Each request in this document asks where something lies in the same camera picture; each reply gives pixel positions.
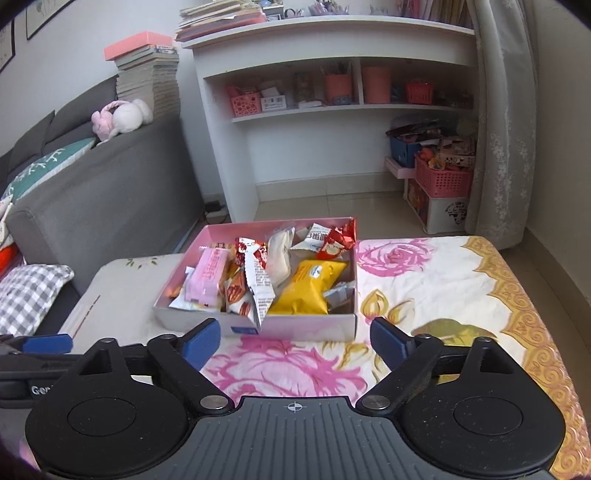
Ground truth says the grey checked pillow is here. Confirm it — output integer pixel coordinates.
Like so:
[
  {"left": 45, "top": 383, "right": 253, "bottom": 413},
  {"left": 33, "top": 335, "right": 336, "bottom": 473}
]
[{"left": 0, "top": 264, "right": 75, "bottom": 337}]

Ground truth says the pile of flat books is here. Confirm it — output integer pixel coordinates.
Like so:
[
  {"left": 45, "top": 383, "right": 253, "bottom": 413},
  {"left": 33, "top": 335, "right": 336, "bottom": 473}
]
[{"left": 174, "top": 0, "right": 267, "bottom": 43}]

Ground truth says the pile of toys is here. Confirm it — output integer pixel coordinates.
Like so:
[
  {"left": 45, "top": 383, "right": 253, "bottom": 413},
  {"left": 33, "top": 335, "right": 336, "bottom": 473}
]
[{"left": 387, "top": 117, "right": 476, "bottom": 171}]

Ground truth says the large pink basket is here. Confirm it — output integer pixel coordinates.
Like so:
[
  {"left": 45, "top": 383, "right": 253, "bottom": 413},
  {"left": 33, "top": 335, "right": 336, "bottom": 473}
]
[{"left": 414, "top": 154, "right": 474, "bottom": 199}]

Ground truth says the framed wall picture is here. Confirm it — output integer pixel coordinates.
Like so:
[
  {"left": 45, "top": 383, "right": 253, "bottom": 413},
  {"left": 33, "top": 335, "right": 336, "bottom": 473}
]
[
  {"left": 0, "top": 21, "right": 17, "bottom": 72},
  {"left": 25, "top": 0, "right": 75, "bottom": 40}
]

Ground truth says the small blue white packet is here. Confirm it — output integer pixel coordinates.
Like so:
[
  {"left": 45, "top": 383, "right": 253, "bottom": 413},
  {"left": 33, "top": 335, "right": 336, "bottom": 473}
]
[{"left": 323, "top": 279, "right": 356, "bottom": 305}]

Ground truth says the small red basket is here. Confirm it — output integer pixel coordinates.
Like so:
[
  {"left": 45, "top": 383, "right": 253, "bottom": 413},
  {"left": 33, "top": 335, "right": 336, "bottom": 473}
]
[{"left": 406, "top": 82, "right": 435, "bottom": 104}]

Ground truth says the orange pen holder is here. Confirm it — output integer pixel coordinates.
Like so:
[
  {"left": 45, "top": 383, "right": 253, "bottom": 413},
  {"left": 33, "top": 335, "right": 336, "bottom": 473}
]
[{"left": 323, "top": 69, "right": 354, "bottom": 106}]

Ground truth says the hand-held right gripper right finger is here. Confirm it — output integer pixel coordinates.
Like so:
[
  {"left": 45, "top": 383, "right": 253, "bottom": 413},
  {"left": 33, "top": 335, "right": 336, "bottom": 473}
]
[{"left": 355, "top": 316, "right": 518, "bottom": 416}]

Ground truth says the pink snack packet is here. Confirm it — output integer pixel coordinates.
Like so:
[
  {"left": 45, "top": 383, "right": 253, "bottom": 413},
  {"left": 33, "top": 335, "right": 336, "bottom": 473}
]
[{"left": 182, "top": 247, "right": 232, "bottom": 308}]

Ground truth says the white bookshelf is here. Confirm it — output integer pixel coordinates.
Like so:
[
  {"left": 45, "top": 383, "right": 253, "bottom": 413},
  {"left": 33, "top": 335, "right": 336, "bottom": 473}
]
[{"left": 181, "top": 14, "right": 478, "bottom": 222}]

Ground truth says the brown biscuit packet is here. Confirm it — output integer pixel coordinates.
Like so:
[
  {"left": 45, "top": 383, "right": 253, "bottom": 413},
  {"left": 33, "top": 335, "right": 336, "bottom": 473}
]
[{"left": 225, "top": 270, "right": 252, "bottom": 317}]

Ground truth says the teal patterned cushion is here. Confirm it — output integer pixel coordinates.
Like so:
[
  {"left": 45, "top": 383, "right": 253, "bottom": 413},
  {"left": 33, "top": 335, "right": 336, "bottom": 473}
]
[{"left": 0, "top": 137, "right": 95, "bottom": 204}]

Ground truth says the pink low stand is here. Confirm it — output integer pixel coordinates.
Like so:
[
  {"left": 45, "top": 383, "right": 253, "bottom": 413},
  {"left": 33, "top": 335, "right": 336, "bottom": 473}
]
[{"left": 384, "top": 157, "right": 416, "bottom": 178}]

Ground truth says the stack of grey books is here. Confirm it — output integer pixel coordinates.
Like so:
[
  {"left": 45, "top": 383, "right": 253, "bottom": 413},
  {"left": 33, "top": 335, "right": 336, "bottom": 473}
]
[{"left": 115, "top": 44, "right": 180, "bottom": 121}]

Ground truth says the pale flowered curtain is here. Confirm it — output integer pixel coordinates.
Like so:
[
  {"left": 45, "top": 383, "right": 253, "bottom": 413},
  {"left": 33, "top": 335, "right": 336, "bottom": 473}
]
[{"left": 464, "top": 0, "right": 541, "bottom": 250}]

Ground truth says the folded floral quilt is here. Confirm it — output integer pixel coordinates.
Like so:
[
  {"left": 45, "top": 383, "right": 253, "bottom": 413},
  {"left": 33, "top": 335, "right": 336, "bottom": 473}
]
[{"left": 0, "top": 194, "right": 14, "bottom": 247}]

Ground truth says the grey sofa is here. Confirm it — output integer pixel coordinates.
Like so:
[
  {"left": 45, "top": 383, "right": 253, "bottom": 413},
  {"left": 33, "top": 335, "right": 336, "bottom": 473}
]
[{"left": 0, "top": 74, "right": 206, "bottom": 296}]

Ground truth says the clear jar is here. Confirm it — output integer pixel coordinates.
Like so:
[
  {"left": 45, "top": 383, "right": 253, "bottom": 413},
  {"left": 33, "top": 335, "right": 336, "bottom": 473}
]
[{"left": 293, "top": 74, "right": 315, "bottom": 102}]

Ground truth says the pink cardboard box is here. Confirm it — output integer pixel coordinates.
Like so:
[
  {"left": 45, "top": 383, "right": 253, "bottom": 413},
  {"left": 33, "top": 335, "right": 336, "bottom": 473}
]
[{"left": 152, "top": 216, "right": 358, "bottom": 343}]

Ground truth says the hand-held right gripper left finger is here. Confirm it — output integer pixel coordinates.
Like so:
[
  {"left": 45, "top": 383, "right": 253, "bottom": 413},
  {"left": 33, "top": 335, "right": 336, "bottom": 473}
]
[{"left": 74, "top": 318, "right": 235, "bottom": 416}]

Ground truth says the white nut packet black lettering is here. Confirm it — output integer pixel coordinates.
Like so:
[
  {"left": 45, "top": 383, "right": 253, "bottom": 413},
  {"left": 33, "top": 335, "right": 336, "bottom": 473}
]
[{"left": 293, "top": 223, "right": 331, "bottom": 252}]

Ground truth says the pink perforated basket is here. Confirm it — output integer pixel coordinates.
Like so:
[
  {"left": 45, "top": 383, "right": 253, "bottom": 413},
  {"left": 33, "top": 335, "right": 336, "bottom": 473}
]
[{"left": 226, "top": 85, "right": 262, "bottom": 117}]

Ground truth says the blue storage bin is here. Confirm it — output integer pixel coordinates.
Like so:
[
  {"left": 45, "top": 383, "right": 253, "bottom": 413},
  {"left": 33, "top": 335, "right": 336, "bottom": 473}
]
[{"left": 389, "top": 136, "right": 423, "bottom": 169}]

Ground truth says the red white candy packet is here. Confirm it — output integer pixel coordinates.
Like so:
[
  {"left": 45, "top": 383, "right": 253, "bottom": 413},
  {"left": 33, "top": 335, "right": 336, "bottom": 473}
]
[{"left": 245, "top": 256, "right": 276, "bottom": 332}]

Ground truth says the red cloth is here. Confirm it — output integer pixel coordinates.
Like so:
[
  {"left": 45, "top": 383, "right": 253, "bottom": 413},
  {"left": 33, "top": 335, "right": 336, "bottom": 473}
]
[{"left": 0, "top": 244, "right": 19, "bottom": 274}]

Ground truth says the clear cake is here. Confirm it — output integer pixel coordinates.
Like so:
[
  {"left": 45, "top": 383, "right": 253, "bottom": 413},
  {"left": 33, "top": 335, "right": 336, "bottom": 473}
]
[{"left": 268, "top": 226, "right": 296, "bottom": 287}]

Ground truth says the large plain yellow packet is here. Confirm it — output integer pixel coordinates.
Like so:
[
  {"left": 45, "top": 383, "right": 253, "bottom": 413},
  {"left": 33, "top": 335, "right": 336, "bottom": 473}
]
[{"left": 268, "top": 259, "right": 348, "bottom": 315}]

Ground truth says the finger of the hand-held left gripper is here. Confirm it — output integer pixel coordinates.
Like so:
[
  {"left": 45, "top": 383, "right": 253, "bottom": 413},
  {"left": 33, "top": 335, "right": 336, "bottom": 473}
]
[{"left": 0, "top": 335, "right": 74, "bottom": 355}]

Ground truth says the white printed box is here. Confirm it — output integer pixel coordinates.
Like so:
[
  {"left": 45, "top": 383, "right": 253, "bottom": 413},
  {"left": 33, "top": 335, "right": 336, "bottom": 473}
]
[{"left": 406, "top": 178, "right": 469, "bottom": 234}]

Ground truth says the row of upright books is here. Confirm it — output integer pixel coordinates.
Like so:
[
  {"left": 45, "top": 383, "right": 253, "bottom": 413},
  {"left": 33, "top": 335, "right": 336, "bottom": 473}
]
[{"left": 394, "top": 0, "right": 469, "bottom": 24}]

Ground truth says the pink white plush toy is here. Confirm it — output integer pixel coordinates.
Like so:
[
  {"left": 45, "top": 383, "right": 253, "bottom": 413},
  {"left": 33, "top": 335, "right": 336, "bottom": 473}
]
[{"left": 91, "top": 98, "right": 153, "bottom": 141}]

